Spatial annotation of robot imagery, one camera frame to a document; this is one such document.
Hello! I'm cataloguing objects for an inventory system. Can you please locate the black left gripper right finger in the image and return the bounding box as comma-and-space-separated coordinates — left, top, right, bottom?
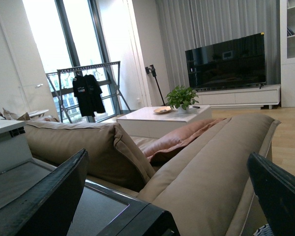
247, 152, 295, 236

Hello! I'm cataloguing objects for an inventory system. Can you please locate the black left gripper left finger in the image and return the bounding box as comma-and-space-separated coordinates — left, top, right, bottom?
0, 149, 89, 236

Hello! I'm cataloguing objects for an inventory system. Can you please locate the grey clothes drying rack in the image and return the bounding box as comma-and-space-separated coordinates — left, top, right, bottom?
46, 61, 131, 123

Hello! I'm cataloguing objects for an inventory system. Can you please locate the striped laundry basket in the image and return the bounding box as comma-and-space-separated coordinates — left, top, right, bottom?
253, 224, 274, 236

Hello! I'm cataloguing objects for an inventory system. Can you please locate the white counter top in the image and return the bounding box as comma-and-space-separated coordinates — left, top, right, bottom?
0, 116, 32, 174

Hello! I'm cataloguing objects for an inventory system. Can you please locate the beige leather sofa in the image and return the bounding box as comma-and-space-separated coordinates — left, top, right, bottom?
25, 113, 280, 236

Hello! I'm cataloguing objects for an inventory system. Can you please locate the white side table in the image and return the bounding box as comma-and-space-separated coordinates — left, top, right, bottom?
29, 109, 49, 118

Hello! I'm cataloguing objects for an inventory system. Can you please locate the white tv console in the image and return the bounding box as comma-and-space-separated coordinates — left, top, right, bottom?
197, 85, 281, 109

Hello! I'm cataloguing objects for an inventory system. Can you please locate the pink leather cushion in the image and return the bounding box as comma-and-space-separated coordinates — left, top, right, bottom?
143, 118, 224, 165

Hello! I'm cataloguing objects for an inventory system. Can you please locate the white floor lamp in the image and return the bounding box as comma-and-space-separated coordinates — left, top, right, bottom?
19, 83, 43, 112

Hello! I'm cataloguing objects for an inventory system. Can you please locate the black t-shirt with print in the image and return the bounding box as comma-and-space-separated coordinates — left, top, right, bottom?
72, 74, 95, 117

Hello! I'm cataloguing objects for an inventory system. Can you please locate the black hanging t-shirt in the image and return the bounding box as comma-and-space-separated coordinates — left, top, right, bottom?
84, 74, 106, 114

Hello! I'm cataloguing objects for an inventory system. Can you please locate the white coffee table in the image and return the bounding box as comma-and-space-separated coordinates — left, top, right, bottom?
117, 105, 212, 138

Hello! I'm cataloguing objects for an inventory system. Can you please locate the large flat screen television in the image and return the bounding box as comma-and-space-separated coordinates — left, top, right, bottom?
185, 32, 266, 90

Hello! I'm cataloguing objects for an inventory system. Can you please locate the green potted plant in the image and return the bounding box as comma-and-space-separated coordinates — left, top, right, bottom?
166, 86, 199, 114

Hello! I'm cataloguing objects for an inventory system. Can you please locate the gold shallow dish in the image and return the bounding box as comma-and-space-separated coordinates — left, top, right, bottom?
153, 106, 172, 114

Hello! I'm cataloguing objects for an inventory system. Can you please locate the white bookshelf cabinet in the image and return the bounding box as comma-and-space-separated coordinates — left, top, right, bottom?
280, 0, 295, 107

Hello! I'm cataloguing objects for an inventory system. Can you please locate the grey pleated curtain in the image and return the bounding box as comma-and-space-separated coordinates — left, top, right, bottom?
156, 0, 281, 89

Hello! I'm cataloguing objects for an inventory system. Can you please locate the black cordless vacuum cleaner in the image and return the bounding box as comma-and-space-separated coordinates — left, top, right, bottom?
145, 64, 165, 106

